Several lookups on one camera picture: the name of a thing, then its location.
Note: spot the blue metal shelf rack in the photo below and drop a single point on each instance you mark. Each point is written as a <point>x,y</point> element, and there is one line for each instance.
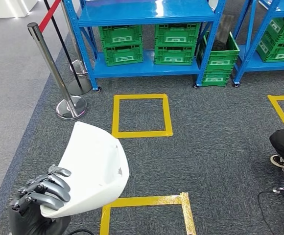
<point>144,13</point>
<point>266,66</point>

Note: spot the red barrier belt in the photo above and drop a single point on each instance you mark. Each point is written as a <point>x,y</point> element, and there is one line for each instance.
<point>48,14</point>

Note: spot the chrome stanchion post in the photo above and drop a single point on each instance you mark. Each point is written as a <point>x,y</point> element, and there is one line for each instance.
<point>78,69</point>
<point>50,61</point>

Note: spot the white plastic car part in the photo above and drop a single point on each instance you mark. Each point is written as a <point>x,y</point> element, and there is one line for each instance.
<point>93,168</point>

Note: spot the black stanchion post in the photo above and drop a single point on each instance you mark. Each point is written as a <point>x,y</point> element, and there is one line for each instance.
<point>79,88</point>

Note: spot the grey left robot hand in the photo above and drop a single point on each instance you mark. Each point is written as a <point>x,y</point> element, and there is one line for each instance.
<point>46,191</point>

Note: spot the white lit display block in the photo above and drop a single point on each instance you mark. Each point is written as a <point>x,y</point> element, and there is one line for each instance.
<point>4,8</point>

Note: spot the yellow floor tape square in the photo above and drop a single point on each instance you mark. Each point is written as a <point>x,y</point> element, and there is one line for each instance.
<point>279,110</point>
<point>144,201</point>
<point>142,134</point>

